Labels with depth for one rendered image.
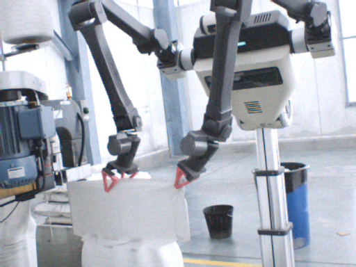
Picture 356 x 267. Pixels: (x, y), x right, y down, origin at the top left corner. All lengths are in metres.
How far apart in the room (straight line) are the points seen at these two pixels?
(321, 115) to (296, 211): 5.92
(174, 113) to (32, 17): 8.94
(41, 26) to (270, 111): 0.91
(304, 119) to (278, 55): 7.86
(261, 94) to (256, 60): 0.15
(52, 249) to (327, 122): 7.69
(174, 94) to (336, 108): 3.68
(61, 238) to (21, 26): 1.17
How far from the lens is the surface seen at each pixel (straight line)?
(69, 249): 2.21
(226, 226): 3.99
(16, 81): 1.28
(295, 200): 3.53
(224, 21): 1.13
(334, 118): 9.30
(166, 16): 10.40
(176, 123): 10.24
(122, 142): 1.36
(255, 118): 1.77
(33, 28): 1.41
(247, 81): 1.63
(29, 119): 1.27
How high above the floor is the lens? 1.27
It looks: 4 degrees down
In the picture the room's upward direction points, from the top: 7 degrees counter-clockwise
